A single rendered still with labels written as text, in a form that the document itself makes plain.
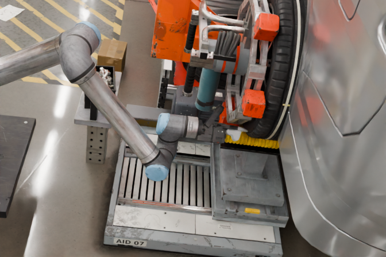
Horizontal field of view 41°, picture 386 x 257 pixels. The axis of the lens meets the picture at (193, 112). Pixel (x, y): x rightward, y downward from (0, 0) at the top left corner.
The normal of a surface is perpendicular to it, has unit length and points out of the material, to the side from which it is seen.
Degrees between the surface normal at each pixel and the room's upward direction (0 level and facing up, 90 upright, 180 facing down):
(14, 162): 0
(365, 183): 90
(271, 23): 35
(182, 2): 90
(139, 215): 0
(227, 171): 0
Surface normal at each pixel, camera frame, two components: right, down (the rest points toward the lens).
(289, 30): 0.13, -0.26
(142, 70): 0.16, -0.78
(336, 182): -0.91, 0.18
